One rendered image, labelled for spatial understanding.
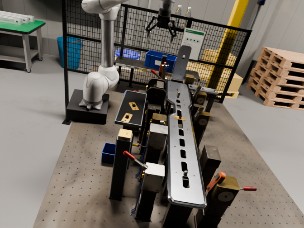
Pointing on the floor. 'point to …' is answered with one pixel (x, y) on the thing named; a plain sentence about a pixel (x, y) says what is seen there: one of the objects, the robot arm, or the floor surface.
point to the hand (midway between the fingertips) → (159, 43)
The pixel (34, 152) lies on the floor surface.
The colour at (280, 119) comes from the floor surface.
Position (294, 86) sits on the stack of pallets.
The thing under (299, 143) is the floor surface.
